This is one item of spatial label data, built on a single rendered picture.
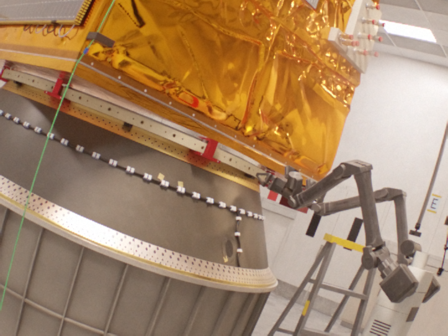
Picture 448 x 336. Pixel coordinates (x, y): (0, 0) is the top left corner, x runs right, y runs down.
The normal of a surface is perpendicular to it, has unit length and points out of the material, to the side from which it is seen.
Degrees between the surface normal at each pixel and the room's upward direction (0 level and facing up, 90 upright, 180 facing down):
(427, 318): 90
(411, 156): 90
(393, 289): 90
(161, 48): 96
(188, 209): 62
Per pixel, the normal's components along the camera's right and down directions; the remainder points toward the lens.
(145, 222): 0.50, -0.37
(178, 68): 0.74, 0.22
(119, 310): 0.37, 0.07
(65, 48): -0.61, -0.23
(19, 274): -0.03, -0.09
